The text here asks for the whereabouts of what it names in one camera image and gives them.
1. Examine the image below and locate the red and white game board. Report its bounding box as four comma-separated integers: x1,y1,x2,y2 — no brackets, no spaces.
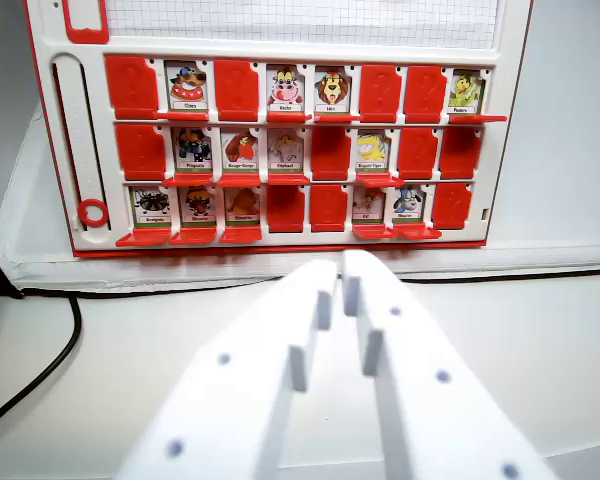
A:
23,0,535,259

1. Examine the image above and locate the white table mat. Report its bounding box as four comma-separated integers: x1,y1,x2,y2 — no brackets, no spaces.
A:
0,107,600,294

